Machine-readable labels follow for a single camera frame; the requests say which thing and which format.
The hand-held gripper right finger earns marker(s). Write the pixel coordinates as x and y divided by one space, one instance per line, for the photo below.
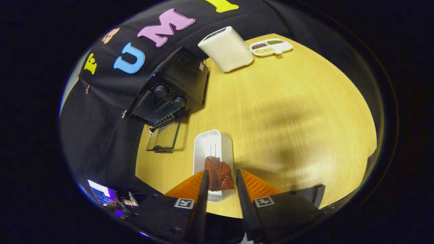
245 203

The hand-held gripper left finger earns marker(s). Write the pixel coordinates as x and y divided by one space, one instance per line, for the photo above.
202 203

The reddish brown meat piece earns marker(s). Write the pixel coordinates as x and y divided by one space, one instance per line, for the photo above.
218 173

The black toaster oven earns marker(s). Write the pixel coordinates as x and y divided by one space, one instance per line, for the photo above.
183 74

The white rectangular tray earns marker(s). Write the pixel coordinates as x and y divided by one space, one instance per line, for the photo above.
212 142

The lit screen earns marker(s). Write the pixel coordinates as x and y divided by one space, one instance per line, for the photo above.
101 193

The black backdrop cloth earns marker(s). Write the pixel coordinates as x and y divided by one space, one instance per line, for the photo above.
101 135

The white box appliance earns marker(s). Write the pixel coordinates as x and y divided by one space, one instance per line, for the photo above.
227 51

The white divided dish with grains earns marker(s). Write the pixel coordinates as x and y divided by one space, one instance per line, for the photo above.
287 46

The copper clip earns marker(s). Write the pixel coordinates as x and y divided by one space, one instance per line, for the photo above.
87 89

